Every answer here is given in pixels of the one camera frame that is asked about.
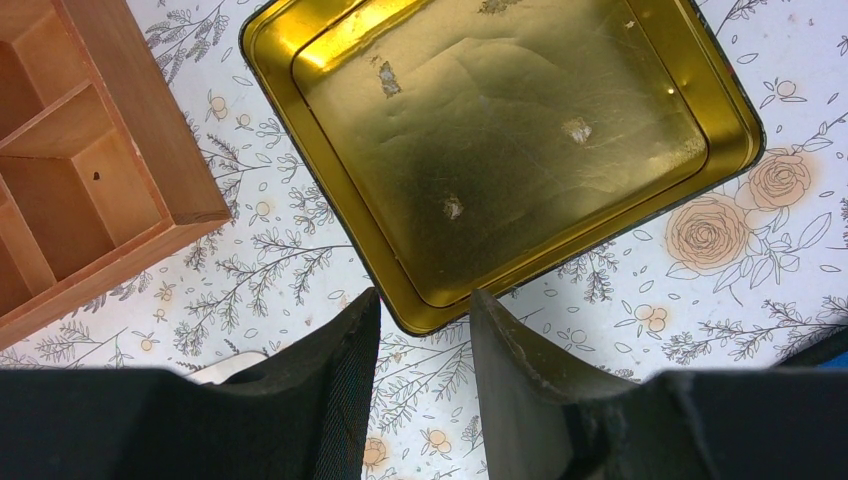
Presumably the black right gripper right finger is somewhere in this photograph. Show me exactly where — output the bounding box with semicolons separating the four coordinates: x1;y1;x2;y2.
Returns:
470;290;847;479

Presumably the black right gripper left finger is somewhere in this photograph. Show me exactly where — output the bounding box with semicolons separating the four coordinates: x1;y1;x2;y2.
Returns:
1;288;381;479

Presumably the green white chess board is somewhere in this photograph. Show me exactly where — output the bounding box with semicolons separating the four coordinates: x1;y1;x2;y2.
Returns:
185;351;268;384

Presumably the right gold tin box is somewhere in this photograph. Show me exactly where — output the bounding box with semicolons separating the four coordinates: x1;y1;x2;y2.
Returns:
240;1;765;336

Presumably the blue cloth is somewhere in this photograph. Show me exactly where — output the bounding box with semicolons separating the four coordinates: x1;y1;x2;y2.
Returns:
777;329;847;369

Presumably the orange wooden compartment tray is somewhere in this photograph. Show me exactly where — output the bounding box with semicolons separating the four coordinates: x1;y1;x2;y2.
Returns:
1;1;230;347

